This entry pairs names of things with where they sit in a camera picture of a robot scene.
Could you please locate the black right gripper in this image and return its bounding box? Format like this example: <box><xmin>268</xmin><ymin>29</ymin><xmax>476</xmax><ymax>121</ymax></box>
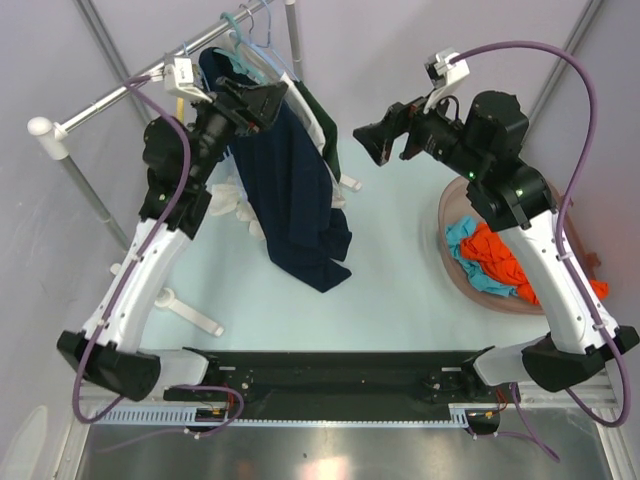
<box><xmin>353</xmin><ymin>82</ymin><xmax>488</xmax><ymax>181</ymax></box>

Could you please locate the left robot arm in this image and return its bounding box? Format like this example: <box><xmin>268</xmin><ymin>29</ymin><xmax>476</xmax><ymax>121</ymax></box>
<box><xmin>56</xmin><ymin>77</ymin><xmax>287</xmax><ymax>401</ymax></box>

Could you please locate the white slotted cable duct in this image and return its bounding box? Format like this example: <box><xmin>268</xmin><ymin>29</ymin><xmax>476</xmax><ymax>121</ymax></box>
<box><xmin>96</xmin><ymin>404</ymin><xmax>469</xmax><ymax>429</ymax></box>

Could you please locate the light blue hanger with shirt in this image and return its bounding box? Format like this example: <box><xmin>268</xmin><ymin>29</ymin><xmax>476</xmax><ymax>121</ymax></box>
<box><xmin>235</xmin><ymin>1</ymin><xmax>302</xmax><ymax>81</ymax></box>

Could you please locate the navy blue t-shirt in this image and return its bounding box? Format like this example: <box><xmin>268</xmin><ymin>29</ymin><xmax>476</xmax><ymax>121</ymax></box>
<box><xmin>198</xmin><ymin>46</ymin><xmax>354</xmax><ymax>294</ymax></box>

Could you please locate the yellow hanger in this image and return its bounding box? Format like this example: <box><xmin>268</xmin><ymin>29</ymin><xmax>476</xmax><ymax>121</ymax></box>
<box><xmin>176</xmin><ymin>98</ymin><xmax>185</xmax><ymax>123</ymax></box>

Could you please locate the aluminium extrusion rail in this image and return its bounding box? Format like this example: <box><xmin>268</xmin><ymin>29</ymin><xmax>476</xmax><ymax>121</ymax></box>
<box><xmin>74</xmin><ymin>369</ymin><xmax>621</xmax><ymax>411</ymax></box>

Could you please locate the turquoise garment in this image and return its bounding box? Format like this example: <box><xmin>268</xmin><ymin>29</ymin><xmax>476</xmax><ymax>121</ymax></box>
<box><xmin>444</xmin><ymin>215</ymin><xmax>511</xmax><ymax>296</ymax></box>

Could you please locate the silver clothes rack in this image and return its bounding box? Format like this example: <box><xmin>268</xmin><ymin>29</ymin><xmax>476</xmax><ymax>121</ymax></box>
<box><xmin>27</xmin><ymin>0</ymin><xmax>364</xmax><ymax>336</ymax></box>

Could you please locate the pink translucent plastic basket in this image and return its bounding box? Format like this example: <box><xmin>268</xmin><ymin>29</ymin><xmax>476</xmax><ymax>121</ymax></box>
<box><xmin>437</xmin><ymin>177</ymin><xmax>604</xmax><ymax>316</ymax></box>

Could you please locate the orange garment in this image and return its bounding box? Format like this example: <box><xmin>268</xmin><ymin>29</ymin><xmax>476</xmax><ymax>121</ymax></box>
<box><xmin>459</xmin><ymin>220</ymin><xmax>610</xmax><ymax>306</ymax></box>

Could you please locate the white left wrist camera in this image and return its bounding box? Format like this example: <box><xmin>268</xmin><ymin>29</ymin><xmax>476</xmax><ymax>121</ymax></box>
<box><xmin>148</xmin><ymin>56</ymin><xmax>214</xmax><ymax>103</ymax></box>

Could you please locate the green hanger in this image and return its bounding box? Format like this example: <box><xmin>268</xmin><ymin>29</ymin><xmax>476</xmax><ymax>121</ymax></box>
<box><xmin>220</xmin><ymin>12</ymin><xmax>282</xmax><ymax>84</ymax></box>

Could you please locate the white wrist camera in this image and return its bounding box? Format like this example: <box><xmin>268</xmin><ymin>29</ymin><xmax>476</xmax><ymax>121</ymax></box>
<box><xmin>148</xmin><ymin>56</ymin><xmax>214</xmax><ymax>103</ymax></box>
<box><xmin>424</xmin><ymin>48</ymin><xmax>470</xmax><ymax>112</ymax></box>

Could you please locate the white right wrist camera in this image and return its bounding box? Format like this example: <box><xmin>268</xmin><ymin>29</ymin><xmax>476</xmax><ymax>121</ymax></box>
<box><xmin>424</xmin><ymin>48</ymin><xmax>470</xmax><ymax>112</ymax></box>

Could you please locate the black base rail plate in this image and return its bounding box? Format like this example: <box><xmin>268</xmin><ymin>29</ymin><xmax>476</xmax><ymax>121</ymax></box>
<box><xmin>163</xmin><ymin>351</ymin><xmax>513</xmax><ymax>428</ymax></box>

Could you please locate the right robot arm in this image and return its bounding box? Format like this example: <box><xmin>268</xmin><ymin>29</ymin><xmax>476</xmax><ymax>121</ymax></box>
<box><xmin>353</xmin><ymin>91</ymin><xmax>639</xmax><ymax>401</ymax></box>

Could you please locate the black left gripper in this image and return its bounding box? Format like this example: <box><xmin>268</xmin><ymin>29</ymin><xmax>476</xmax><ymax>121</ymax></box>
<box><xmin>185</xmin><ymin>78</ymin><xmax>287</xmax><ymax>187</ymax></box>

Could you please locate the white printed t-shirt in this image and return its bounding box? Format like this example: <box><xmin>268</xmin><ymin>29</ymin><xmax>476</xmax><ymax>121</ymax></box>
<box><xmin>198</xmin><ymin>33</ymin><xmax>345</xmax><ymax>240</ymax></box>

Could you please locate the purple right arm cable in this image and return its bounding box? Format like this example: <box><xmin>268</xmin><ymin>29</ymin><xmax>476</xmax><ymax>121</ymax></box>
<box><xmin>452</xmin><ymin>42</ymin><xmax>632</xmax><ymax>427</ymax></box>

